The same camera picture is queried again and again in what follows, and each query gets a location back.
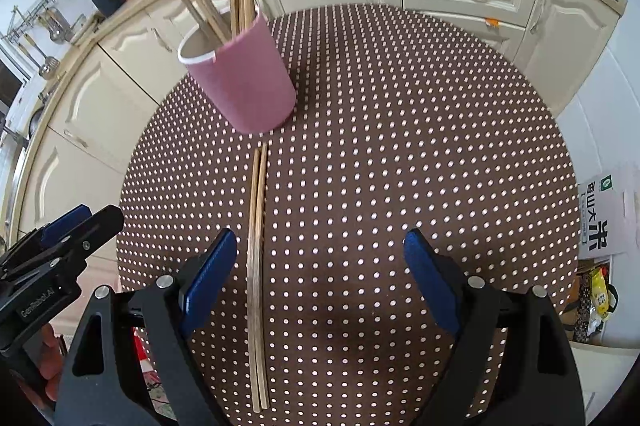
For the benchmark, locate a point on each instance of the thin wooden chopstick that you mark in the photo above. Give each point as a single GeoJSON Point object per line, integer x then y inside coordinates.
{"type": "Point", "coordinates": [259, 281]}

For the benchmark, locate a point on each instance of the metal wall utensil rack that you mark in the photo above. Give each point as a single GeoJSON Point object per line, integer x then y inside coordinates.
{"type": "Point", "coordinates": [30, 23]}

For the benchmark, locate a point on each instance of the steel kitchen sink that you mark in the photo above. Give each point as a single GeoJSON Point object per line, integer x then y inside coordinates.
{"type": "Point", "coordinates": [32, 120]}

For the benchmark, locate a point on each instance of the red plastic stool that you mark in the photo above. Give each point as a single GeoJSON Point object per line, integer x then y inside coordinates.
{"type": "Point", "coordinates": [140, 351]}

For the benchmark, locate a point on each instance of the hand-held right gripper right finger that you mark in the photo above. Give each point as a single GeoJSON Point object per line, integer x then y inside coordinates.
{"type": "Point", "coordinates": [430, 281]}

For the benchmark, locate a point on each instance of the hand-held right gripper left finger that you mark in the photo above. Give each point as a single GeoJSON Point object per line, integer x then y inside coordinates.
{"type": "Point", "coordinates": [210, 281]}

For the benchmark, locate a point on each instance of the yellow snack packet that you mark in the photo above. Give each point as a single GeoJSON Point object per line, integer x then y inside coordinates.
{"type": "Point", "coordinates": [602, 293]}

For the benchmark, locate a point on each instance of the orange sticker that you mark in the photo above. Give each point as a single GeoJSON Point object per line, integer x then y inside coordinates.
{"type": "Point", "coordinates": [492, 22]}

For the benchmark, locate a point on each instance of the metal ladle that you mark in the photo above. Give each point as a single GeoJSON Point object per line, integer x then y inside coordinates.
{"type": "Point", "coordinates": [47, 60]}

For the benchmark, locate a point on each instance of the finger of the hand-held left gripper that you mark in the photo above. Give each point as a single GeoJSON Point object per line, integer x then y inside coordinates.
{"type": "Point", "coordinates": [65, 223]}
{"type": "Point", "coordinates": [100, 228]}

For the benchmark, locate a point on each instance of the white printed rice bag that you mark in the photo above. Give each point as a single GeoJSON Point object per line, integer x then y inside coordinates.
{"type": "Point", "coordinates": [607, 211]}

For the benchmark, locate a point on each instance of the patterned bag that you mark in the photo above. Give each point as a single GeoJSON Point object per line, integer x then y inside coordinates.
{"type": "Point", "coordinates": [582, 321]}

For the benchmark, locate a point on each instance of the pink cylindrical cup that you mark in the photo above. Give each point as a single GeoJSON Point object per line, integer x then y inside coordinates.
{"type": "Point", "coordinates": [245, 80]}

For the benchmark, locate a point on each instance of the brown polka dot tablecloth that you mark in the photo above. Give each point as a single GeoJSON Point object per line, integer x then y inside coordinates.
{"type": "Point", "coordinates": [375, 145]}

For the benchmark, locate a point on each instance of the person's left hand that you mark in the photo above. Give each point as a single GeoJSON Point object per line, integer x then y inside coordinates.
{"type": "Point", "coordinates": [51, 361]}

